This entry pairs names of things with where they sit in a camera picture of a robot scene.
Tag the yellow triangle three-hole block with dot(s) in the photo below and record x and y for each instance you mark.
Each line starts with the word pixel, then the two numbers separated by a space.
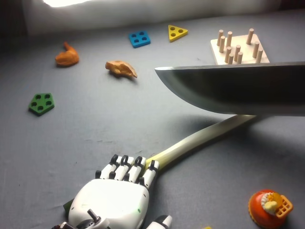
pixel 177 32

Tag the green pentagon wooden block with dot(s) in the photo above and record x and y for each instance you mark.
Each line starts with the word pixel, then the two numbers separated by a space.
pixel 41 102

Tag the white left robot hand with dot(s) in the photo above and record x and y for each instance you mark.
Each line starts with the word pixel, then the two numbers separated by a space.
pixel 112 200

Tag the brown toy chicken wing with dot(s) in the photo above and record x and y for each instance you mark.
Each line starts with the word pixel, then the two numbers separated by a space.
pixel 120 68

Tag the orange toy chicken drumstick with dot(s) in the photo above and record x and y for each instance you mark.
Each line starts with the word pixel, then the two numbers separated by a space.
pixel 68 57

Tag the blue square four-hole block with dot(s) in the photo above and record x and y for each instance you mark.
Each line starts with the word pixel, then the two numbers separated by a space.
pixel 139 42

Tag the orange toy cake with waffle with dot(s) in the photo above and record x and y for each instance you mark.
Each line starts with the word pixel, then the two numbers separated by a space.
pixel 258 210

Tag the wooden peg board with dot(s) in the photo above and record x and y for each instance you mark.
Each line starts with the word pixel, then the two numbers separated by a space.
pixel 238 40

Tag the long green white leek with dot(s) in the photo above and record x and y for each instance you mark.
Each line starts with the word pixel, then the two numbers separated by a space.
pixel 202 136

